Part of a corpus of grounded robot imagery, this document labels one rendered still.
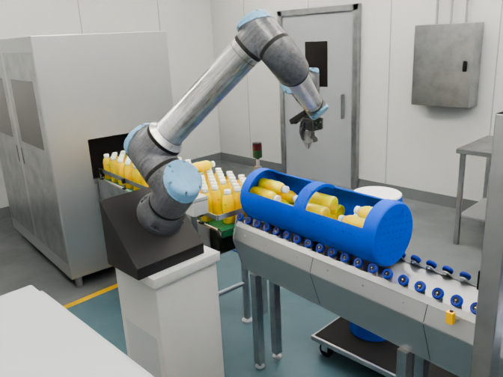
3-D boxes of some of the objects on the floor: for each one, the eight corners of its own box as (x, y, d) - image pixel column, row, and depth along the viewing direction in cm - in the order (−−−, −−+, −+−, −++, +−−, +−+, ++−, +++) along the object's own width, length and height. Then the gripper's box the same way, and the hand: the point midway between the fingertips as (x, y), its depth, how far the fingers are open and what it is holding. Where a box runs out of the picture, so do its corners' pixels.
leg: (259, 371, 297) (254, 277, 279) (253, 366, 302) (248, 273, 283) (266, 366, 301) (262, 273, 282) (260, 362, 305) (256, 270, 287)
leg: (276, 360, 306) (273, 268, 287) (270, 357, 310) (266, 265, 292) (283, 357, 309) (280, 265, 291) (277, 352, 314) (274, 262, 295)
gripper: (311, 106, 224) (311, 152, 230) (324, 104, 229) (324, 149, 235) (297, 105, 230) (298, 149, 236) (311, 102, 236) (311, 146, 242)
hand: (307, 146), depth 238 cm, fingers closed
